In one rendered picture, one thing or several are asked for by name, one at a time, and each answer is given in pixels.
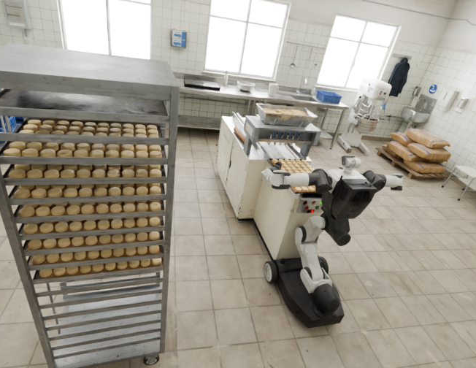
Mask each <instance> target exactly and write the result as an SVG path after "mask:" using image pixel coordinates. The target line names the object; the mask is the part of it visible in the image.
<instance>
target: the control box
mask: <svg viewBox="0 0 476 368"><path fill-rule="evenodd" d="M321 199H322V198H301V200H299V204H298V207H297V209H296V212H297V213H311V212H312V211H313V212H322V209H321V207H322V206H323V205H322V204H321V203H320V202H321ZM313 201H315V203H314V204H312V202H313ZM304 202H307V203H306V204H304ZM317 206H319V208H318V209H315V208H316V207H317ZM305 207H309V209H308V210H309V211H310V212H308V210H306V209H305Z"/></svg>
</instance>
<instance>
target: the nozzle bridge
mask: <svg viewBox="0 0 476 368"><path fill-rule="evenodd" d="M243 131H244V132H245V133H246V136H245V143H244V147H243V150H244V152H245V154H246V155H250V150H251V146H252V143H257V142H283V143H299V144H302V146H301V150H300V153H301V154H302V155H303V156H308V153H309V151H310V146H311V144H312V145H317V144H318V140H319V137H320V133H321V131H320V130H319V129H318V128H316V127H315V126H314V125H312V124H309V125H308V126H307V127H295V126H273V125H265V124H264V123H263V122H262V120H261V119H260V117H257V116H247V115H246V116H245V124H244V128H243ZM274 131H275V133H274ZM271 132H272V136H273V134H274V136H273V137H272V138H271V139H270V138H269V137H270V134H271ZM296 132H297V134H296ZM277 133H278V138H277V139H275V136H276V134H277ZM282 133H284V134H283V136H284V137H283V139H280V138H281V135H282ZM288 133H289V136H290V135H291V136H290V137H289V138H288V139H286V137H287V135H288ZM279 134H280V135H279ZM293 134H294V137H295V138H294V139H293V140H292V136H293ZM299 134H300V137H301V136H302V137H301V138H299V140H297V137H298V135H299Z"/></svg>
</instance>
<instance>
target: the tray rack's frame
mask: <svg viewBox="0 0 476 368"><path fill-rule="evenodd" d="M0 80H6V81H15V82H24V83H41V84H51V85H68V86H77V87H86V88H103V89H113V90H122V91H139V92H148V93H166V94H171V89H172V87H171V84H175V85H179V84H178V82H177V80H176V78H175V76H174V74H173V72H172V70H171V68H170V66H169V64H168V63H167V62H161V61H159V60H152V59H146V58H134V57H127V56H121V55H109V54H102V53H90V52H84V51H77V50H65V49H59V48H52V47H40V46H34V45H22V44H15V43H9V44H7V45H5V46H2V47H0ZM0 214H1V218H2V220H3V223H4V228H5V230H6V233H7V237H8V240H9V243H10V247H11V249H12V253H13V256H14V259H15V263H16V265H17V268H18V272H19V275H20V279H21V282H22V284H23V288H24V291H25V294H26V298H27V300H28V305H29V307H30V310H31V314H32V317H33V319H34V323H35V327H36V329H37V333H38V335H39V340H40V342H41V345H42V349H43V352H44V355H45V359H46V362H47V365H48V368H91V367H98V366H101V365H105V364H112V363H116V362H120V361H127V360H131V359H137V358H142V357H145V359H147V364H152V363H155V362H156V357H158V354H160V340H156V341H152V342H144V343H140V344H136V345H129V346H124V347H120V348H113V349H109V350H101V351H97V352H92V353H86V354H81V355H77V356H70V357H66V358H61V359H55V358H54V355H55V354H59V353H66V352H71V351H75V350H82V349H87V348H95V347H99V346H103V345H111V344H115V343H119V342H127V341H131V340H138V339H143V338H147V337H154V336H159V335H160V332H159V331H158V332H153V333H149V334H141V335H137V336H133V337H125V338H120V339H116V340H108V341H103V342H96V343H91V344H87V345H80V346H75V347H70V348H63V349H58V350H55V353H54V355H53V351H52V348H51V345H50V341H49V337H48V335H47V330H46V327H45V322H44V319H43V317H42V312H41V309H40V306H39V302H38V299H37V294H36V291H35V288H34V284H33V281H32V278H31V273H30V270H29V268H28V263H27V260H26V255H25V253H24V249H23V245H22V242H21V239H20V235H19V232H18V227H17V224H16V221H15V216H14V214H13V211H12V206H11V204H10V200H9V196H8V193H7V189H6V185H5V183H4V178H3V175H2V172H1V167H0ZM155 299H160V294H149V295H144V296H133V297H128V298H122V299H111V300H106V301H100V302H90V303H85V304H74V305H68V306H64V313H67V312H72V311H78V310H87V309H93V308H98V307H109V306H114V305H119V304H129V303H135V302H144V301H150V300H155ZM157 309H161V304H151V305H146V306H141V307H131V308H126V309H121V310H111V311H106V312H100V313H91V314H86V315H76V316H72V317H66V318H62V319H61V324H62V323H71V322H76V321H85V320H90V319H95V318H104V317H110V316H114V315H123V314H129V313H137V312H143V311H148V310H157ZM157 318H161V314H160V313H158V314H153V315H144V316H139V317H135V318H126V319H121V320H116V321H108V322H102V323H94V324H88V325H84V326H75V327H70V328H65V329H58V334H66V333H71V332H76V331H85V330H89V329H97V328H102V327H107V326H116V325H121V324H125V323H133V322H138V321H147V320H152V319H157ZM157 327H161V323H153V324H148V325H144V326H135V327H131V328H126V329H118V330H113V331H105V332H100V333H95V334H88V335H83V336H79V337H70V338H66V339H61V340H57V343H56V344H57V345H59V344H64V343H68V342H76V341H80V340H89V339H93V338H98V337H106V336H110V335H115V334H122V333H127V332H132V331H140V330H144V329H152V328H157Z"/></svg>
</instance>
